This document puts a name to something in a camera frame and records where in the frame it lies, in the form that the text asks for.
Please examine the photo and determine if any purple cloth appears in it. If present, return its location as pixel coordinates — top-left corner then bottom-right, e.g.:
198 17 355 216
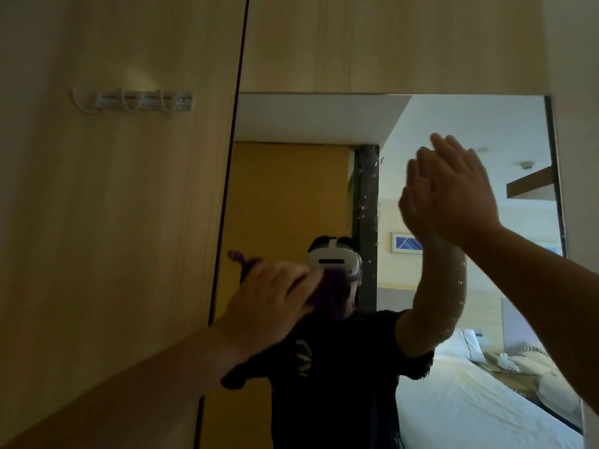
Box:
228 249 359 321

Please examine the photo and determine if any person's right hand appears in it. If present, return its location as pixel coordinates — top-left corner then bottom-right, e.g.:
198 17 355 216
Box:
415 133 502 251

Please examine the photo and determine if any light wooden wall panel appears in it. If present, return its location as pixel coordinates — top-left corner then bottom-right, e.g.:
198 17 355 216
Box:
239 0 551 95

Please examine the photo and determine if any person's left forearm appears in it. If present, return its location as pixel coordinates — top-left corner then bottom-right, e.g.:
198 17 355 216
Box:
0 322 244 449

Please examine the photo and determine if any tall wall mirror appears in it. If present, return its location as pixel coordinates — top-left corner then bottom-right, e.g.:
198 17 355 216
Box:
195 92 587 449

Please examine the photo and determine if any person's right forearm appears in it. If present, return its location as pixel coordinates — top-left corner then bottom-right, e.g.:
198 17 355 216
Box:
460 221 599 417

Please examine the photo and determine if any wooden wardrobe door panel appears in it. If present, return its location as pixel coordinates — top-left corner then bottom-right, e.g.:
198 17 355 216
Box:
0 0 248 449

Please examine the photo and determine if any person's left hand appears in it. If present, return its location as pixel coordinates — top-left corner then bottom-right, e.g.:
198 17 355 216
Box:
213 259 324 365

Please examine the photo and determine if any white wall hook rack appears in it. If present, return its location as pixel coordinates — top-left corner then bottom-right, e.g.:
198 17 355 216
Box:
70 87 195 115

